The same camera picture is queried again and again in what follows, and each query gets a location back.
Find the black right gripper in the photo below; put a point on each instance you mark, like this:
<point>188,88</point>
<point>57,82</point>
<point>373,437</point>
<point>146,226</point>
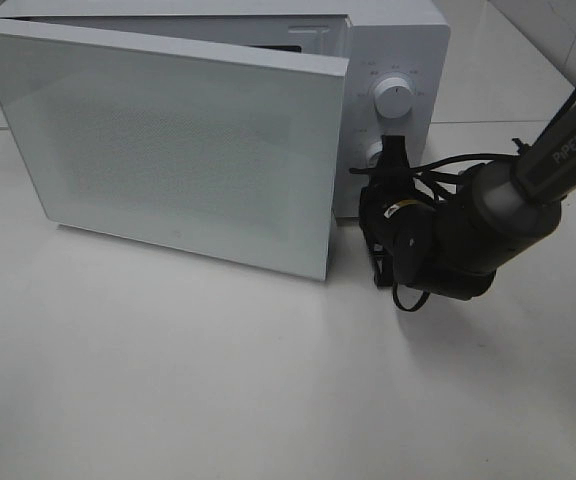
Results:
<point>396,218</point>

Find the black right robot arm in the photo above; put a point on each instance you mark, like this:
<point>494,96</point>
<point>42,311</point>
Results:
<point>446,227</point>

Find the lower white timer knob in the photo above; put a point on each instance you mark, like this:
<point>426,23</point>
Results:
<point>373,154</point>

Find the upper white power knob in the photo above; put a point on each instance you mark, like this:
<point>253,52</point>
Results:
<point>393,96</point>

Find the white microwave oven body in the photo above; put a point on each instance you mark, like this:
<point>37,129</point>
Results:
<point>365,40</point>

